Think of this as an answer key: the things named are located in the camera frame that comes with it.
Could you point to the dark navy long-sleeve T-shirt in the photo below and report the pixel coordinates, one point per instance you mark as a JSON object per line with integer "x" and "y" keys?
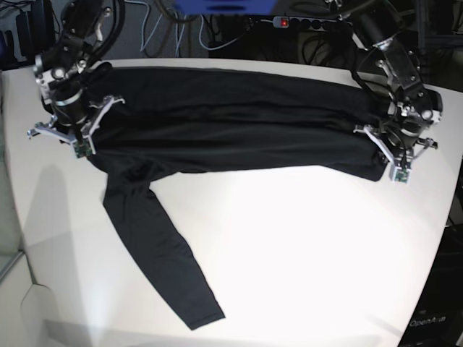
{"x": 205, "y": 121}

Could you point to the black power strip red switch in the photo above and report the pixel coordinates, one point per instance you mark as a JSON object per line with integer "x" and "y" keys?
{"x": 304, "y": 24}

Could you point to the blue plastic bin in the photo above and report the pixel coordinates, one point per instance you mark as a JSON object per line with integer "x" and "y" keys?
{"x": 225, "y": 6}

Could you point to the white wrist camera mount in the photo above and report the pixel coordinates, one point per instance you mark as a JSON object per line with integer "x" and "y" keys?
{"x": 397, "y": 174}
{"x": 83, "y": 148}

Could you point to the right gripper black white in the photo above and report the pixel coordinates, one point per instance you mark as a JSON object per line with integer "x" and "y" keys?
{"x": 75, "y": 119}

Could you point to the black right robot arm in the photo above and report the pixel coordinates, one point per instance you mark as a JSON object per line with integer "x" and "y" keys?
{"x": 65, "y": 72}

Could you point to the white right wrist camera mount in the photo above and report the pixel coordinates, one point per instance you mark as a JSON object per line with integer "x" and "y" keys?
{"x": 83, "y": 148}

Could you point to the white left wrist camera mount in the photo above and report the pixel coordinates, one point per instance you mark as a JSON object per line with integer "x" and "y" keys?
{"x": 397, "y": 174}

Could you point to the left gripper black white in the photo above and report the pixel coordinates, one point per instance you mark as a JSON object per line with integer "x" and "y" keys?
{"x": 401, "y": 142}

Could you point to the black power adapter box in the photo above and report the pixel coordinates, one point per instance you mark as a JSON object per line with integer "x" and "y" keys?
{"x": 35, "y": 29}

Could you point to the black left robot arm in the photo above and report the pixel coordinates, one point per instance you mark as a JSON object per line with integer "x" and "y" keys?
{"x": 413, "y": 109}

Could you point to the black OpenArm labelled case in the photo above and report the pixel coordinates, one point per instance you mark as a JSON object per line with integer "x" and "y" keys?
{"x": 437, "y": 319}

